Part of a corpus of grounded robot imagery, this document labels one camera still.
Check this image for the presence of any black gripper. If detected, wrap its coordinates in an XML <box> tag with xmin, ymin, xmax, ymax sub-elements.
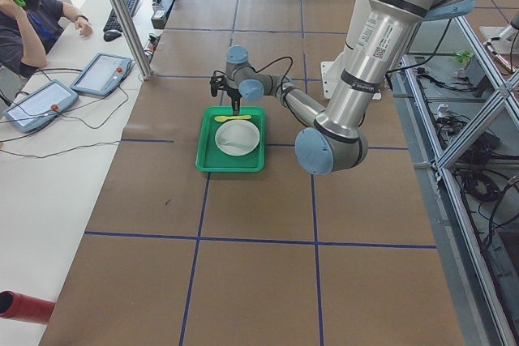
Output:
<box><xmin>228</xmin><ymin>88</ymin><xmax>242</xmax><ymax>115</ymax></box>

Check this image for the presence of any yellow plastic spoon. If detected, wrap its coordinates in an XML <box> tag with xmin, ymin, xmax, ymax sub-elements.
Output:
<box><xmin>214</xmin><ymin>114</ymin><xmax>251</xmax><ymax>123</ymax></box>

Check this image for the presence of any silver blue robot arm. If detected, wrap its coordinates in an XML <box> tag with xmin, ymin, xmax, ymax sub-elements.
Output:
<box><xmin>224</xmin><ymin>0</ymin><xmax>476</xmax><ymax>174</ymax></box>

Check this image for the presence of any white round plate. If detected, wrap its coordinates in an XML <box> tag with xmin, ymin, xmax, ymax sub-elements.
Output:
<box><xmin>214</xmin><ymin>120</ymin><xmax>260</xmax><ymax>156</ymax></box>

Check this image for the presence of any green plastic tray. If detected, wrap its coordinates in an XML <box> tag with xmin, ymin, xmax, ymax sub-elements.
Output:
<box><xmin>195</xmin><ymin>106</ymin><xmax>266</xmax><ymax>173</ymax></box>

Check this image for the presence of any far teach pendant tablet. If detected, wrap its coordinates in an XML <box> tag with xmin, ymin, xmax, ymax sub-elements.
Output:
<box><xmin>70</xmin><ymin>53</ymin><xmax>133</xmax><ymax>96</ymax></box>

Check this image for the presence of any teach pendant tablet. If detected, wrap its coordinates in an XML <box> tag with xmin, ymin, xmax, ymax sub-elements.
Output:
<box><xmin>3</xmin><ymin>80</ymin><xmax>79</xmax><ymax>133</ymax></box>
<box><xmin>70</xmin><ymin>53</ymin><xmax>133</xmax><ymax>96</ymax></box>

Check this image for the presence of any black computer mouse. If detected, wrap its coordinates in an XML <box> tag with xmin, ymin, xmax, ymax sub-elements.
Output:
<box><xmin>103</xmin><ymin>30</ymin><xmax>122</xmax><ymax>42</ymax></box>

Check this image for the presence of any black keyboard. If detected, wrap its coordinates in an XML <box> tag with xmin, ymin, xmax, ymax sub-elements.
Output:
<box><xmin>102</xmin><ymin>0</ymin><xmax>141</xmax><ymax>32</ymax></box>

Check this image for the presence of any brown paper table cover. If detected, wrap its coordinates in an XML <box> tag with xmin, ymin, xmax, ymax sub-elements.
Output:
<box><xmin>41</xmin><ymin>0</ymin><xmax>464</xmax><ymax>345</ymax></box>

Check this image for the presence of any near teach pendant tablet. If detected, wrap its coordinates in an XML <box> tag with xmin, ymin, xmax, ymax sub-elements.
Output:
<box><xmin>3</xmin><ymin>80</ymin><xmax>79</xmax><ymax>133</ymax></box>

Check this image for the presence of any seated person dark shirt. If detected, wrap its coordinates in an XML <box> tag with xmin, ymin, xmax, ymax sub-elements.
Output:
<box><xmin>1</xmin><ymin>0</ymin><xmax>92</xmax><ymax>79</ymax></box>

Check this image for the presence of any green handheld object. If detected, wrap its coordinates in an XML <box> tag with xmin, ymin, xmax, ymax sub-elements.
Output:
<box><xmin>1</xmin><ymin>0</ymin><xmax>27</xmax><ymax>9</ymax></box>

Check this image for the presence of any red cylinder tube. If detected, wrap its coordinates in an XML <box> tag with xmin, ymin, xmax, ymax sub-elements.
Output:
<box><xmin>1</xmin><ymin>291</ymin><xmax>55</xmax><ymax>325</ymax></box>

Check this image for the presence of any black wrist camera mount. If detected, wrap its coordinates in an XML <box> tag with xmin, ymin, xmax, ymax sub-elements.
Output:
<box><xmin>210</xmin><ymin>70</ymin><xmax>228</xmax><ymax>97</ymax></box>

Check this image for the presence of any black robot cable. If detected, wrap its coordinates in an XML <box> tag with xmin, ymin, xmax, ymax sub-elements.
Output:
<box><xmin>253</xmin><ymin>56</ymin><xmax>294</xmax><ymax>96</ymax></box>

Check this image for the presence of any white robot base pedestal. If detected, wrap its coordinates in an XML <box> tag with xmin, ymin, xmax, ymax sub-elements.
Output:
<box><xmin>321</xmin><ymin>0</ymin><xmax>371</xmax><ymax>100</ymax></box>

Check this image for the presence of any aluminium frame post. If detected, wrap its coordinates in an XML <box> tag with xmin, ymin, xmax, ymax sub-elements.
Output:
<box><xmin>109</xmin><ymin>0</ymin><xmax>152</xmax><ymax>80</ymax></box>

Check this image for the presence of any aluminium frame rail structure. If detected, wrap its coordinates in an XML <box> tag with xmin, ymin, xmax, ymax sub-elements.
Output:
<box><xmin>392</xmin><ymin>17</ymin><xmax>518</xmax><ymax>345</ymax></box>

